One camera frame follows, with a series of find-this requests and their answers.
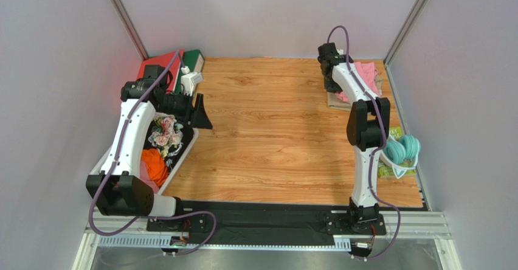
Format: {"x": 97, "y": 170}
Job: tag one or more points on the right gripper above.
{"x": 331, "y": 83}

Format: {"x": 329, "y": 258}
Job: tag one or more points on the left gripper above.
{"x": 196, "y": 117}

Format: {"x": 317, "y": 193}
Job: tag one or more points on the pink t-shirt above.
{"x": 355, "y": 79}

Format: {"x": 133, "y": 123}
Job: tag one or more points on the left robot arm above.
{"x": 148, "y": 114}

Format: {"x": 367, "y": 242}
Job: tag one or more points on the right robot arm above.
{"x": 367, "y": 130}

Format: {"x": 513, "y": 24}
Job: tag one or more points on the folded beige t-shirt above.
{"x": 340, "y": 101}

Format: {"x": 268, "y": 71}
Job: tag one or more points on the floral garment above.
{"x": 166, "y": 135}

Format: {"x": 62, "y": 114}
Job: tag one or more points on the black t-shirt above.
{"x": 172, "y": 161}

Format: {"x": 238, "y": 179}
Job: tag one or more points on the green binder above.
{"x": 194, "y": 60}

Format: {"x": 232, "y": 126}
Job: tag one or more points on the white laundry basket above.
{"x": 125, "y": 153}

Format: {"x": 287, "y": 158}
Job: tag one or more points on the red binder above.
{"x": 163, "y": 61}

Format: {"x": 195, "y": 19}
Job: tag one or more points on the orange garment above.
{"x": 157, "y": 170}

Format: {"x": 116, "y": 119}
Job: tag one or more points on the dusty pink garment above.
{"x": 144, "y": 176}

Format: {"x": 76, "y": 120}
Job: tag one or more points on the teal headphones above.
{"x": 401, "y": 155}

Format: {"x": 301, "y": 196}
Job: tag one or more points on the green book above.
{"x": 383, "y": 170}

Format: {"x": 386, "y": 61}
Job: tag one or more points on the black base mat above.
{"x": 259, "y": 224}

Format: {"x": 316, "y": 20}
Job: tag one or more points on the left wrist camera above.
{"x": 190, "y": 80}

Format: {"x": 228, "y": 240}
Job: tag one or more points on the aluminium mounting rail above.
{"x": 415, "y": 239}

